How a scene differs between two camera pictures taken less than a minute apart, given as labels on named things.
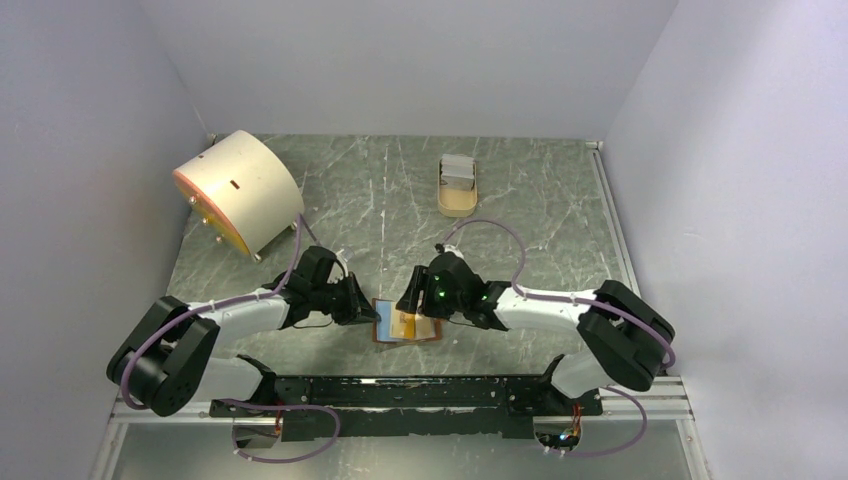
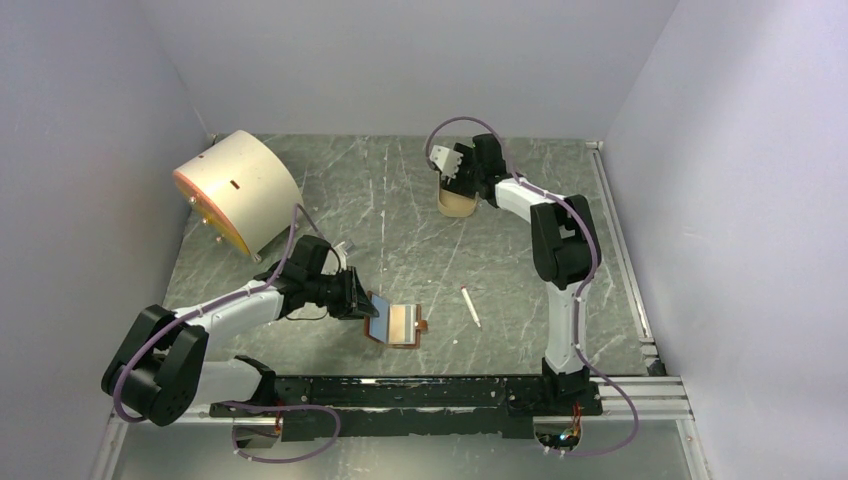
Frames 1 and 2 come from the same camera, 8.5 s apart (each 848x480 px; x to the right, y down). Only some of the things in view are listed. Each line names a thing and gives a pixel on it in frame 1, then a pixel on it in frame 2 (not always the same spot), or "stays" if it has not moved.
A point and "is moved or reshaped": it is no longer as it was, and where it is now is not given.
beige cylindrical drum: [247, 186] stays
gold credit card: [402, 323] stays
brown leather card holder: [400, 326] is moved or reshaped
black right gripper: [409, 301] -> [456, 185]
